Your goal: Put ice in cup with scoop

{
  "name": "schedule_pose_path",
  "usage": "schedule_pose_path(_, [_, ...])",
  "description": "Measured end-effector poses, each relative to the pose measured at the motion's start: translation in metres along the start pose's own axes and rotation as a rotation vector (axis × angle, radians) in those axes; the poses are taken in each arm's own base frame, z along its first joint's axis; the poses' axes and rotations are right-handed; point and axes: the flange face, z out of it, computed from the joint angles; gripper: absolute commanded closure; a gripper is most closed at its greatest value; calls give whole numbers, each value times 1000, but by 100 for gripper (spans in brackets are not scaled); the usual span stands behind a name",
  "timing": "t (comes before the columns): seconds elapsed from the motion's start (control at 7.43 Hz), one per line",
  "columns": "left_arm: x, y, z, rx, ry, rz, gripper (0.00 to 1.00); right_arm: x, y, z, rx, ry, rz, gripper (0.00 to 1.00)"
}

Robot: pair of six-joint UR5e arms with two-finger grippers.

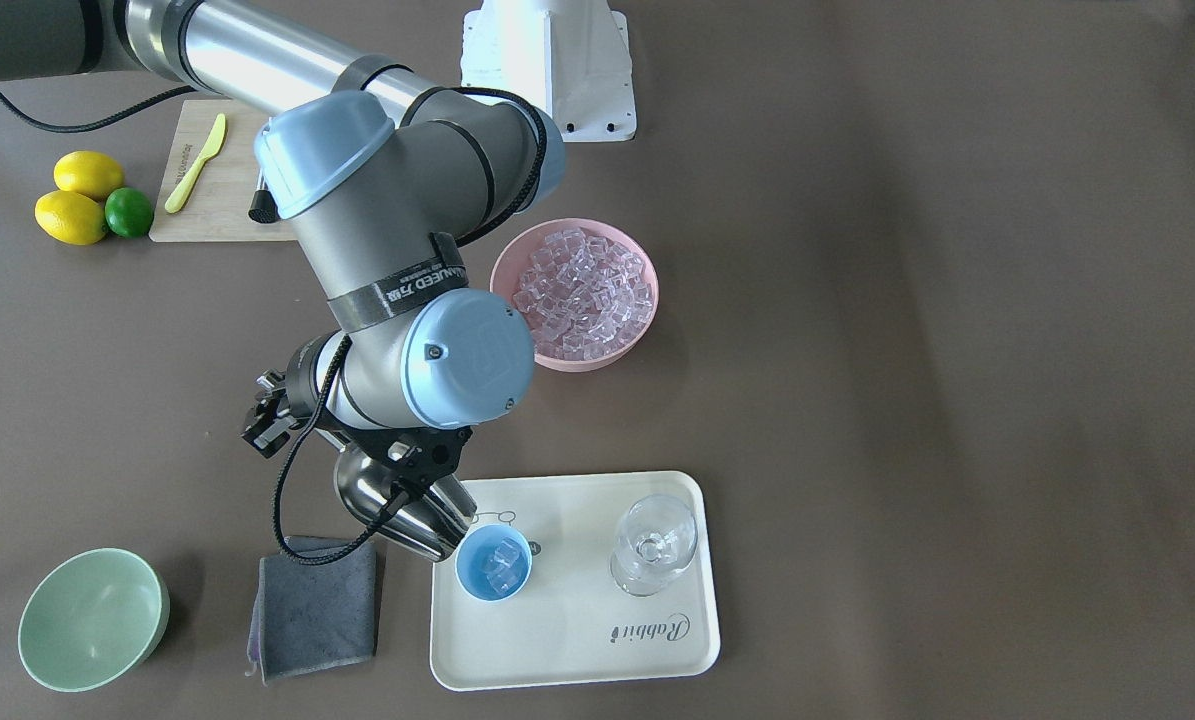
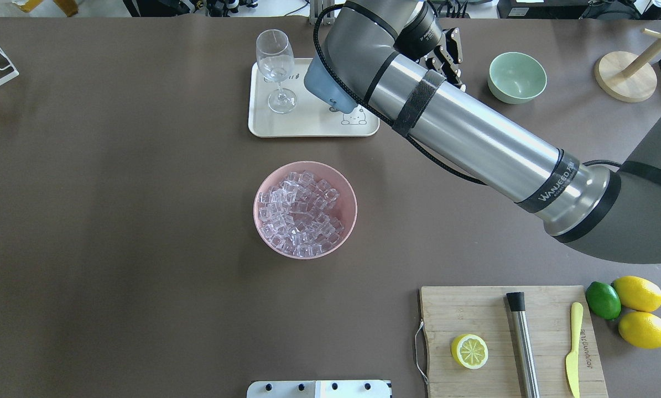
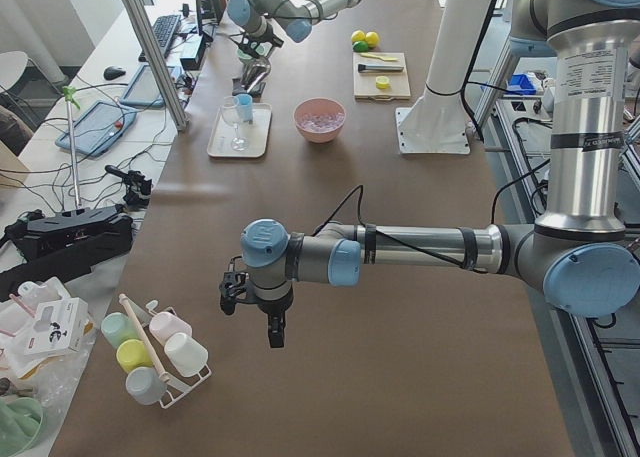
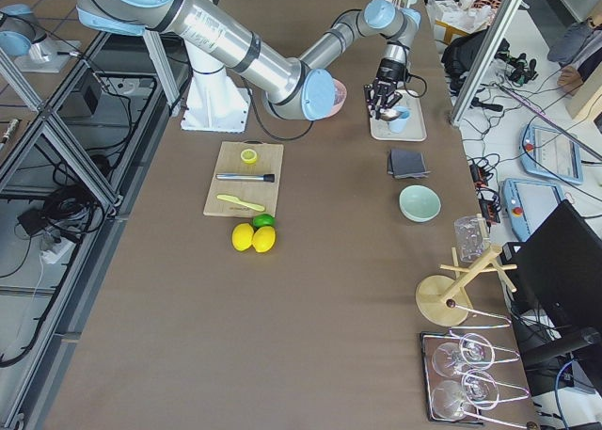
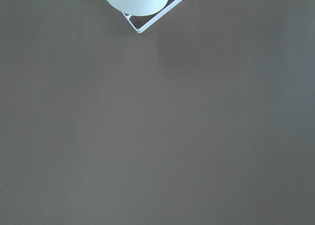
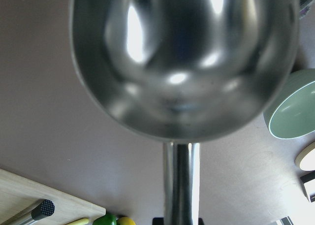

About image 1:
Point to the yellow plastic knife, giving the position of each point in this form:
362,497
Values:
210,149

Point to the green bowl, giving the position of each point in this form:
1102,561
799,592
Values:
91,620

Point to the green lime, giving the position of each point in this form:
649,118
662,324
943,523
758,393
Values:
129,213

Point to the pink bowl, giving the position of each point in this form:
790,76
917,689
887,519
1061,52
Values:
575,296

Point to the steel muddler black tip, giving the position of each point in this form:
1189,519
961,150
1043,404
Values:
262,208

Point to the clear wine glass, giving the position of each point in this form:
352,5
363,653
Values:
656,541

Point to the clear ice cubes pile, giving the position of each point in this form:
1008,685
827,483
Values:
583,294

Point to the grey folded cloth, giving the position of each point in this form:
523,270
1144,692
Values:
307,619

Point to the blue plastic cup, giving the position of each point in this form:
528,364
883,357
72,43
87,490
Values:
470,556

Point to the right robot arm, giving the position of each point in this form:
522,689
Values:
383,177

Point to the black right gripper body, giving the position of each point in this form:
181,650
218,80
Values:
425,462

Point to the yellow lemon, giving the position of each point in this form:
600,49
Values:
70,217
93,174

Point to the stainless steel ice scoop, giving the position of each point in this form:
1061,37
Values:
432,526

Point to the ice cubes in cup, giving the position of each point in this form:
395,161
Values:
504,568

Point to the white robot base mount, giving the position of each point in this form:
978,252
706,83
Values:
571,59

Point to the bamboo cutting board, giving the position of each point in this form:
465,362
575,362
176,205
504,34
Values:
217,209

